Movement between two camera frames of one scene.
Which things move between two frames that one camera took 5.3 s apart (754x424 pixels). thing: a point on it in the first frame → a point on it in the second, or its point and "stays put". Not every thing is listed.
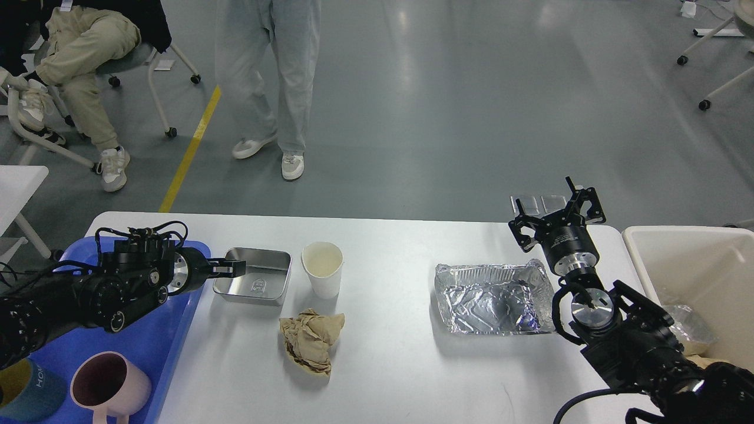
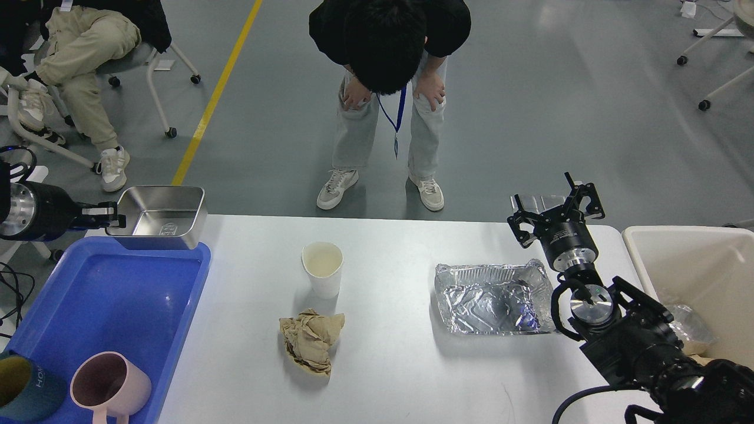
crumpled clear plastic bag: x=689 y=326 stays put
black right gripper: x=569 y=245 stays put
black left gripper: x=192 y=268 → x=40 y=211
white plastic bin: x=710 y=267 stays put
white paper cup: x=323 y=261 stays put
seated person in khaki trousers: x=79 y=37 stays put
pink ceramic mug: x=106 y=383 stays put
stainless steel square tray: x=266 y=280 → x=161 y=217
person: x=244 y=30 → x=387 y=47
